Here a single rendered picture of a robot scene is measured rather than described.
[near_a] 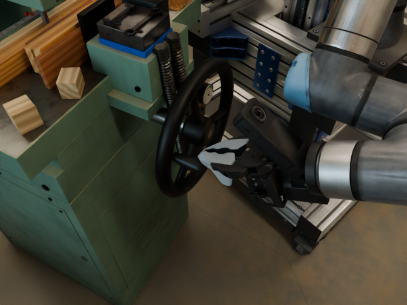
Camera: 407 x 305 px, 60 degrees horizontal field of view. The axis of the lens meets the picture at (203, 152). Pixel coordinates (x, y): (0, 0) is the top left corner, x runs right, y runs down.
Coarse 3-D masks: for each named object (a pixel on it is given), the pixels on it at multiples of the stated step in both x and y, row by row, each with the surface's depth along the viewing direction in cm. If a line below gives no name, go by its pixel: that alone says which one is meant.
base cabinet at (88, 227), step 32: (160, 128) 96; (128, 160) 86; (0, 192) 91; (32, 192) 78; (96, 192) 78; (128, 192) 92; (160, 192) 111; (0, 224) 124; (32, 224) 99; (64, 224) 82; (96, 224) 83; (128, 224) 99; (160, 224) 121; (64, 256) 108; (96, 256) 90; (128, 256) 107; (160, 256) 136; (96, 288) 120; (128, 288) 117
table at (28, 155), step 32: (192, 0) 86; (192, 64) 76; (0, 96) 64; (32, 96) 64; (96, 96) 66; (128, 96) 68; (160, 96) 69; (0, 128) 58; (64, 128) 62; (0, 160) 59; (32, 160) 57
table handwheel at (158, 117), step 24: (192, 72) 60; (216, 72) 66; (192, 96) 58; (168, 120) 57; (192, 120) 68; (216, 120) 82; (168, 144) 58; (192, 144) 70; (168, 168) 60; (168, 192) 66
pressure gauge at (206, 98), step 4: (204, 84) 99; (208, 84) 99; (212, 84) 100; (200, 88) 98; (204, 88) 98; (208, 88) 99; (212, 88) 102; (200, 92) 98; (204, 92) 98; (208, 92) 100; (212, 92) 103; (200, 96) 98; (204, 96) 98; (208, 96) 101; (200, 100) 99; (204, 100) 100; (208, 100) 103; (200, 104) 104; (204, 104) 100
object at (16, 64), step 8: (88, 0) 78; (72, 8) 76; (48, 24) 72; (24, 40) 68; (16, 48) 66; (0, 56) 65; (8, 56) 65; (16, 56) 66; (24, 56) 67; (0, 64) 63; (8, 64) 65; (16, 64) 66; (24, 64) 68; (0, 72) 64; (8, 72) 66; (16, 72) 67; (0, 80) 65; (8, 80) 66
